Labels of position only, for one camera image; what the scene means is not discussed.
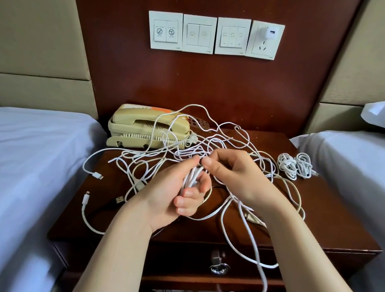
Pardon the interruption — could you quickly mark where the person's left hand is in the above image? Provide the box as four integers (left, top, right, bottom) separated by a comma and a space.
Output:
124, 148, 216, 240

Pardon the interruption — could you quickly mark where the person's right hand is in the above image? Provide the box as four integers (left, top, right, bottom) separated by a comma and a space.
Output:
194, 145, 296, 222

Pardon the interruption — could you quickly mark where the cream cable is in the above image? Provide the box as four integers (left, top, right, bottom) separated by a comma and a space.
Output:
242, 209, 269, 230

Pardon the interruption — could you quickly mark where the tangle of white cables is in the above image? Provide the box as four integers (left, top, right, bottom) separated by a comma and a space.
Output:
102, 95, 317, 234

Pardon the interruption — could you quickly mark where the dark wooden drawer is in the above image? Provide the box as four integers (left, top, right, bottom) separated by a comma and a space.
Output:
60, 227, 367, 292

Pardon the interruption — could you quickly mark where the person's left forearm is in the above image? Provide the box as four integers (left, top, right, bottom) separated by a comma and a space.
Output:
68, 204, 165, 292

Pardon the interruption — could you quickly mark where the person's right forearm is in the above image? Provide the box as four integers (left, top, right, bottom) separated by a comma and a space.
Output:
252, 197, 385, 292

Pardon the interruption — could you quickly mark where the wooden nightstand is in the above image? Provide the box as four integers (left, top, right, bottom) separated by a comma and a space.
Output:
41, 107, 385, 292

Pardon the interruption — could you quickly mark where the right bed white sheet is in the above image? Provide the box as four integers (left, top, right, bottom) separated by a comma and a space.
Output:
273, 122, 385, 292

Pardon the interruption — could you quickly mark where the bed white sheet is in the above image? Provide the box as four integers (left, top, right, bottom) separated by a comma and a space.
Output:
273, 122, 385, 292
0, 103, 110, 292

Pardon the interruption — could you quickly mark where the left bed white sheet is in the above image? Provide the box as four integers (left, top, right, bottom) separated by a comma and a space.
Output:
0, 103, 110, 292

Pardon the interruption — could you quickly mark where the white plug-in charger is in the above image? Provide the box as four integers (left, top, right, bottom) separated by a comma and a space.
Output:
262, 26, 280, 42

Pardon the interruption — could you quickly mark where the beige padded headboard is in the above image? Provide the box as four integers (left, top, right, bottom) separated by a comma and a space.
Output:
304, 0, 385, 143
0, 0, 112, 119

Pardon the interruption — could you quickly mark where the thin black cable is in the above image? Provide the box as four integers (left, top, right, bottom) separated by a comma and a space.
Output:
87, 195, 128, 224

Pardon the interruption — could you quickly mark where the beige corded telephone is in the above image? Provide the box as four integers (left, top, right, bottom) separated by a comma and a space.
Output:
105, 102, 201, 157

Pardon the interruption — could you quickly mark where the metal ring drawer handle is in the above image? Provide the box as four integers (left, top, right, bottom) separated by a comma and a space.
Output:
208, 249, 233, 277

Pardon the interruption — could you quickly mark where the dark wooden wall panel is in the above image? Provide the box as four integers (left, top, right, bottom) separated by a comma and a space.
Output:
52, 0, 364, 149

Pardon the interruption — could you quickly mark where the white triple rocker wall switch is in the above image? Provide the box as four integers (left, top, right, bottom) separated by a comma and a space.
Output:
214, 16, 252, 57

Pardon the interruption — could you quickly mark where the white double rocker wall switch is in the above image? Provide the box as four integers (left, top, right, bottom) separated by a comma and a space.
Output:
180, 13, 218, 55

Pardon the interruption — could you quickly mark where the white two-button wall switch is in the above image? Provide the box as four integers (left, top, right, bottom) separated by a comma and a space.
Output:
145, 9, 186, 52

